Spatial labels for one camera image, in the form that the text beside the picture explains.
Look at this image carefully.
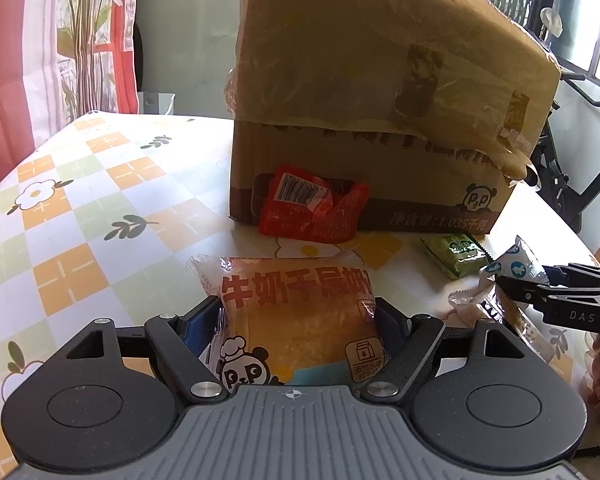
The white blue dotted snack packet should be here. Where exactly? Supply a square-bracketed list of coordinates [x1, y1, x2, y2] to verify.
[478, 236, 550, 287]

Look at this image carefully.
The orange bread packet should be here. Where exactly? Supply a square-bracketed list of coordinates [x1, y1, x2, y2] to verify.
[188, 252, 387, 392]

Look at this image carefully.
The green pineapple cake packet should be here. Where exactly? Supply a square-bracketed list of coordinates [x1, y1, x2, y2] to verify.
[420, 234, 490, 280]

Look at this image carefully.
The black exercise bike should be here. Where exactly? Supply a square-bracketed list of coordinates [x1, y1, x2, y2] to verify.
[526, 70, 600, 233]

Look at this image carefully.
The floral checkered tablecloth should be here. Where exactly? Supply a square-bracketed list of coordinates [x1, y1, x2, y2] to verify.
[0, 113, 600, 479]

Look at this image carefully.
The red snack packet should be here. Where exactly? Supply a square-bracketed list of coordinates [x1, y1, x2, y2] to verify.
[258, 165, 370, 244]

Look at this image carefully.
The brown cardboard box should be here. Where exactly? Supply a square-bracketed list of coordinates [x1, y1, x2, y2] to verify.
[225, 0, 560, 234]

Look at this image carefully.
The red patterned curtain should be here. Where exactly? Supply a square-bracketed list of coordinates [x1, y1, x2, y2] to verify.
[0, 0, 138, 182]

